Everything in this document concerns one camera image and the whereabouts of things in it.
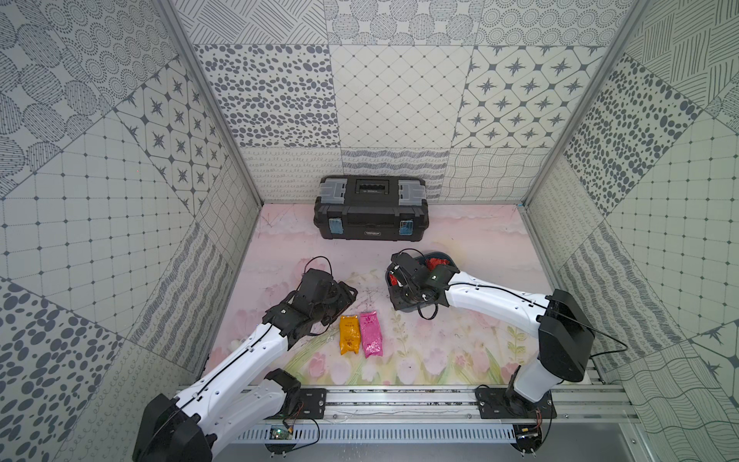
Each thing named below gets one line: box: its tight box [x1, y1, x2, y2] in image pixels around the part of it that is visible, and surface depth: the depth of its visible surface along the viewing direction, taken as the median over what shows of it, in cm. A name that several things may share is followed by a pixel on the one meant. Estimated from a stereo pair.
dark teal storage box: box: [385, 251, 460, 312], surface depth 65 cm
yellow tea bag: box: [338, 314, 361, 356], surface depth 86 cm
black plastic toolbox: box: [312, 175, 430, 242], surface depth 101 cm
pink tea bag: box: [359, 310, 383, 360], surface depth 85 cm
